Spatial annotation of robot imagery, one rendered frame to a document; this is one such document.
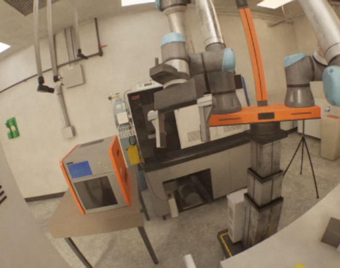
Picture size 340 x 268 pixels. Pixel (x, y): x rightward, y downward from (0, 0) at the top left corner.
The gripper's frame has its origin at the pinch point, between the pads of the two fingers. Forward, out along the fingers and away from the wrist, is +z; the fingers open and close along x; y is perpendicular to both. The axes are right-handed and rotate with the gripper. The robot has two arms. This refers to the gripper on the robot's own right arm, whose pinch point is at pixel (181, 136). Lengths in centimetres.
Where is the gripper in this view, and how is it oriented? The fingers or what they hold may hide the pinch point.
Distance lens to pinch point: 44.5
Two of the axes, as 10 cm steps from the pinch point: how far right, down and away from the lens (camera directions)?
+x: -8.0, 1.5, 5.8
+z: 0.7, 9.9, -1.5
